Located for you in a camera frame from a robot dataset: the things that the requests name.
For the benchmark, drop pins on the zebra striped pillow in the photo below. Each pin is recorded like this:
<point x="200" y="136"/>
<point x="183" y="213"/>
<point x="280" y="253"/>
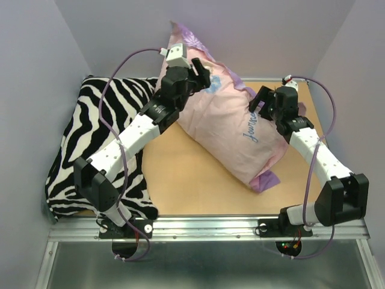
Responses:
<point x="117" y="101"/>

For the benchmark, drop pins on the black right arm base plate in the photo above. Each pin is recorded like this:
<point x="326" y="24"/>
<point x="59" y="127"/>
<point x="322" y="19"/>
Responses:
<point x="274" y="228"/>

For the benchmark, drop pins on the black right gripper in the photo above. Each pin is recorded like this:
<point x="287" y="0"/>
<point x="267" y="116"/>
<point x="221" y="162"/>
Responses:
<point x="263" y="95"/>

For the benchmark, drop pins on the pink printed pillowcase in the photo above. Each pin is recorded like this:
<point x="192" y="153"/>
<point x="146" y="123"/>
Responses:
<point x="219" y="120"/>

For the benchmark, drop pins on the aluminium front mounting rail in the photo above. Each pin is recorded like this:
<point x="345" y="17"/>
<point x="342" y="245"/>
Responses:
<point x="208" y="228"/>

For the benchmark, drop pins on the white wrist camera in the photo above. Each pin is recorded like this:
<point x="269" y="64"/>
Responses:
<point x="176" y="55"/>
<point x="289" y="81"/>

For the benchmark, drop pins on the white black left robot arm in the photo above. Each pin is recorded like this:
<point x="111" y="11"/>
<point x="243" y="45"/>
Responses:
<point x="93" y="177"/>

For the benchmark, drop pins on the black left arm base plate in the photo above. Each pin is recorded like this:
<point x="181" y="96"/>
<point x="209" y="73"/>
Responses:
<point x="109" y="230"/>

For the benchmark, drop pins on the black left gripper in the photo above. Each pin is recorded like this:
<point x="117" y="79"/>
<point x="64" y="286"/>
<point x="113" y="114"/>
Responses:
<point x="202" y="72"/>

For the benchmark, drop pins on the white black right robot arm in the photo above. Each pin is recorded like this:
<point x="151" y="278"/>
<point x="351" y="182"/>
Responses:
<point x="344" y="194"/>

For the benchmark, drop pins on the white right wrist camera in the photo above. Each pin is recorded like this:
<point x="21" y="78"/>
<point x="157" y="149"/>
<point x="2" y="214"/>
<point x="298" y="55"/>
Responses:
<point x="289" y="81"/>

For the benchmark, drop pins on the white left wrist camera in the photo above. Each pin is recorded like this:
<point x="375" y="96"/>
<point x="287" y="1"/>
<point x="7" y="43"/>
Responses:
<point x="176" y="55"/>

